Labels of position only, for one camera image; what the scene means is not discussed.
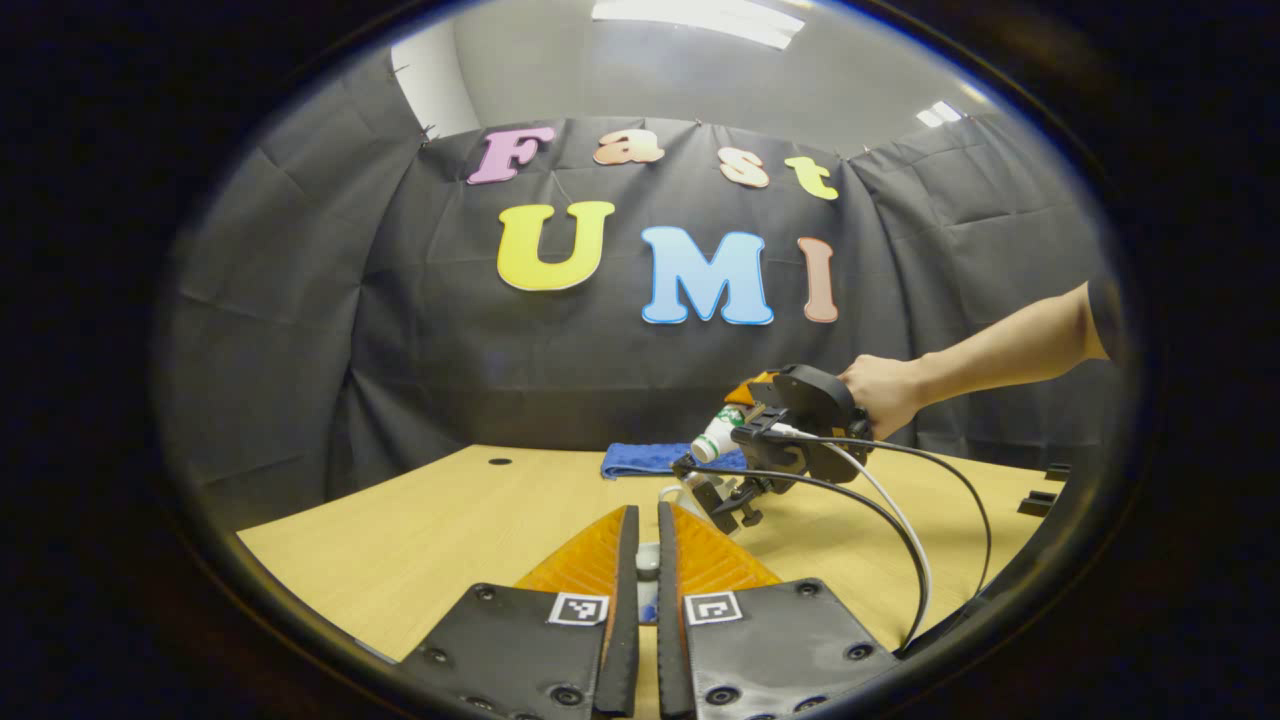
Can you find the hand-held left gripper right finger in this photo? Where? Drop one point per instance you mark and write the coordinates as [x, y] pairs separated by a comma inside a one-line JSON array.
[[668, 620]]

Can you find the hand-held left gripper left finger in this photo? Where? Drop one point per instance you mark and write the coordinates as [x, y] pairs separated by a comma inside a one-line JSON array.
[[625, 620]]

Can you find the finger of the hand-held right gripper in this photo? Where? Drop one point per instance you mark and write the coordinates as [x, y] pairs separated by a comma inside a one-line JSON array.
[[755, 390]]

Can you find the white plastic water bottle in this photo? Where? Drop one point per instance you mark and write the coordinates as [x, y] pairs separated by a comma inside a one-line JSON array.
[[715, 438]]

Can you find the white blue teacup lid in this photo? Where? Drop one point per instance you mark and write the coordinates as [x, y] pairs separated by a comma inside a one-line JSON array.
[[647, 560]]

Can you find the blue folded towel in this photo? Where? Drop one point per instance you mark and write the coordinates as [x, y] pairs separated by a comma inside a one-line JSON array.
[[640, 460]]

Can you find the small black block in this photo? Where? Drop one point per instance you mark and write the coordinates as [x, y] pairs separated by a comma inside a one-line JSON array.
[[1057, 471], [1040, 503]]

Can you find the black shirt sleeve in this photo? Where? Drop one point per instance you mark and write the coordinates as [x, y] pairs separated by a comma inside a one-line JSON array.
[[1108, 320]]

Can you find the small ceiling light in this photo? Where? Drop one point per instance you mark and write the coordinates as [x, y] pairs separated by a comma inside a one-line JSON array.
[[938, 113]]

